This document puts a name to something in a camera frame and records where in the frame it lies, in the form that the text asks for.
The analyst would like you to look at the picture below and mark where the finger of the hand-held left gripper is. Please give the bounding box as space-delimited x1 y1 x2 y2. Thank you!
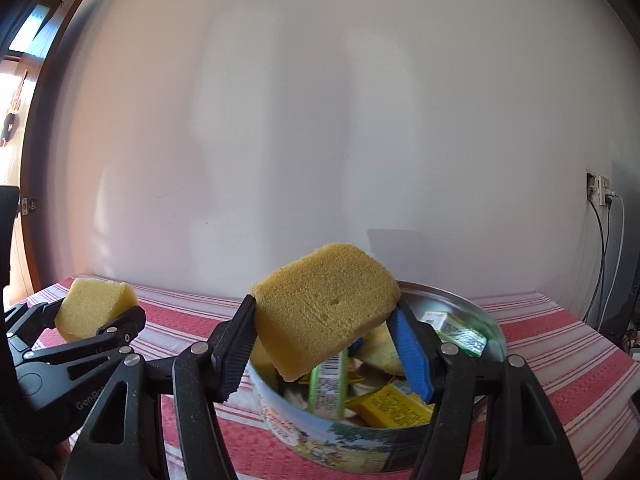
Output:
2 300 66 354
22 305 147 370

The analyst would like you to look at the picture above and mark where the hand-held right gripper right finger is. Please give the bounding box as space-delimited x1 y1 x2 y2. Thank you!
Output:
387 305 571 480

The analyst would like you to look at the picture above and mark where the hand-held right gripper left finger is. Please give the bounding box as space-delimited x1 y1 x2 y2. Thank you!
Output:
62 295 258 480

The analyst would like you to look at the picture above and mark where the green-speckled yellow sponge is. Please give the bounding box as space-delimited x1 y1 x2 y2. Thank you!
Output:
360 325 407 377

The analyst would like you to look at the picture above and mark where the green tissue pack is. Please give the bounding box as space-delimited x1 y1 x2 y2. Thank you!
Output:
420 310 488 358
307 350 351 421

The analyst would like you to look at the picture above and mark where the yellow cracker packet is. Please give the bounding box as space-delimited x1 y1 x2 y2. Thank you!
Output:
357 382 435 428

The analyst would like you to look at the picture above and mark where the round blue cookie tin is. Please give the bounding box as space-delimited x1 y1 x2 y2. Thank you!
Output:
247 281 508 475

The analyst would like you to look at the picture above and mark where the wooden door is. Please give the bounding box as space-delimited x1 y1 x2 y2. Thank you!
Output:
0 0 106 306

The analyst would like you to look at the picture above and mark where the red striped tablecloth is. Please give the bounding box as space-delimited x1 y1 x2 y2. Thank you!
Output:
0 274 640 480

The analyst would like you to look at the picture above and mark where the hanging door decoration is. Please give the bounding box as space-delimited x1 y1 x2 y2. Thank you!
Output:
0 70 28 143

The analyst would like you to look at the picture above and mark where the transom window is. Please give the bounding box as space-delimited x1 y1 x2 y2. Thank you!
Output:
10 5 61 56

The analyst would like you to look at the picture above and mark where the black cable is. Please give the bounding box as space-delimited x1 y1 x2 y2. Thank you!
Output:
582 195 608 326

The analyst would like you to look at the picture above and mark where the white wall outlet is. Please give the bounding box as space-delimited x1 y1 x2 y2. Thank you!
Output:
586 171 613 206

